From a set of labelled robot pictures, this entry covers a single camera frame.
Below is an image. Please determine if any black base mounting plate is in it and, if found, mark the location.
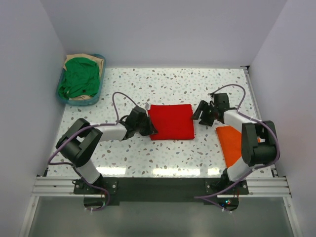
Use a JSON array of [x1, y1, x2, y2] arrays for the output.
[[72, 177, 249, 210]]

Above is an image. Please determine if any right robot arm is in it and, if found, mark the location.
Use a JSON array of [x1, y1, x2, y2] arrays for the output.
[[191, 93, 280, 197]]

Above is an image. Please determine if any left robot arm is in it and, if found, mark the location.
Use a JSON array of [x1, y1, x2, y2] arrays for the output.
[[56, 106, 158, 189]]

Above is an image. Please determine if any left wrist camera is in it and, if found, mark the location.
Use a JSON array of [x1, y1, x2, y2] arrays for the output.
[[144, 103, 150, 111]]

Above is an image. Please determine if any beige t-shirt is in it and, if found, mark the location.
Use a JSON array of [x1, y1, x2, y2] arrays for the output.
[[63, 53, 105, 103]]

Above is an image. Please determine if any orange folded t-shirt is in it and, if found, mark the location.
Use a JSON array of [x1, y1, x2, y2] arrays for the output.
[[216, 126, 247, 168]]

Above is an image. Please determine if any blue plastic basket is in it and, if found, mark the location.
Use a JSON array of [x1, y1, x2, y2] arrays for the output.
[[55, 53, 107, 107]]

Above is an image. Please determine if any green t-shirt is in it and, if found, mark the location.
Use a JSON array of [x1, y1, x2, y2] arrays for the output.
[[58, 57, 100, 99]]

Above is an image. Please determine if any red t-shirt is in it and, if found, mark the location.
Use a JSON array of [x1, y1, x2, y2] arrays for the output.
[[148, 104, 195, 141]]

